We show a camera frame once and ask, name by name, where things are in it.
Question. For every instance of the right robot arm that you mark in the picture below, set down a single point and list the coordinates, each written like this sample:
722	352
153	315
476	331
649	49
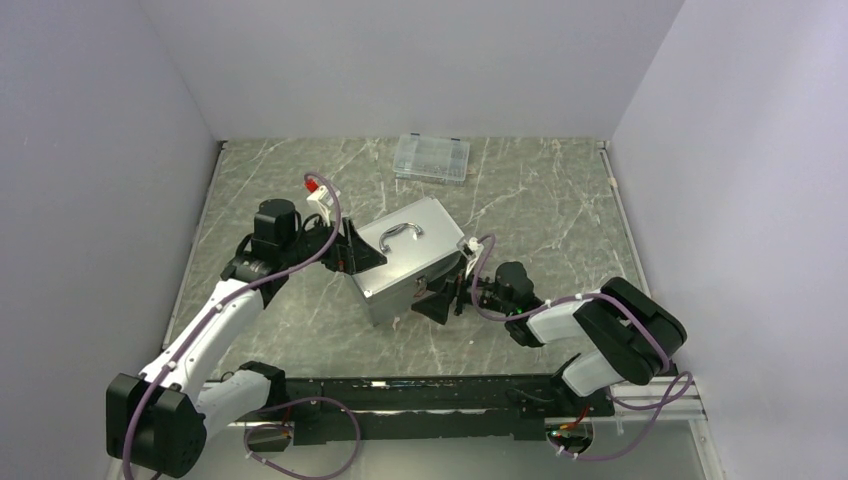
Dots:
634	338

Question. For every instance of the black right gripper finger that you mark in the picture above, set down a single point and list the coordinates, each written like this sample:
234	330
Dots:
439	308
449	281

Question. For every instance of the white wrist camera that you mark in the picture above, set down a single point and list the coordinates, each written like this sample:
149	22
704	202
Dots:
321	197
471	249

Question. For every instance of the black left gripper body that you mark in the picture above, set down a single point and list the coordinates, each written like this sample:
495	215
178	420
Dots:
309	245

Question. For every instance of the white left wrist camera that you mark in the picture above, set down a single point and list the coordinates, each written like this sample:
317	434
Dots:
321	197

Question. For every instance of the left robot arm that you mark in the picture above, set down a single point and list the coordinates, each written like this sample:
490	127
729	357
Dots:
161	418

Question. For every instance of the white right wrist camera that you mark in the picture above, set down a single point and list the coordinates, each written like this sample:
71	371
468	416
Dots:
471	249

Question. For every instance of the clear plastic pill organizer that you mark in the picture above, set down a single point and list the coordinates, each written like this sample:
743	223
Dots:
431	159

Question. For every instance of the grey metal medicine case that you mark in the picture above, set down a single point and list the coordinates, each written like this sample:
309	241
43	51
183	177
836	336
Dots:
421	242

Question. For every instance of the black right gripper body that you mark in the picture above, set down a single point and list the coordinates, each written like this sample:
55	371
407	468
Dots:
486	296

